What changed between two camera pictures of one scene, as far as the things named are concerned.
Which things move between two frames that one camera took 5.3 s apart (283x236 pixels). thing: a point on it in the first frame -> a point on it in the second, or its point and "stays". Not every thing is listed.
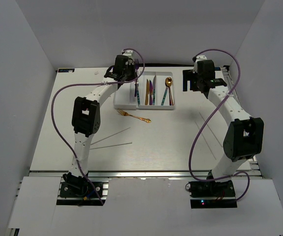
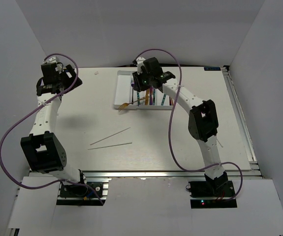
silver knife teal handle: (154, 88) stays
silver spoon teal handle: (164, 95) stays
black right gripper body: (191, 75) -> (142, 80)
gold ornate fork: (120, 112) -> (124, 105)
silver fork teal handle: (138, 93) stays
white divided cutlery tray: (152, 90) stays
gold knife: (147, 90) stays
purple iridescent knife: (150, 89) stays
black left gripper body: (130, 73) -> (64, 79)
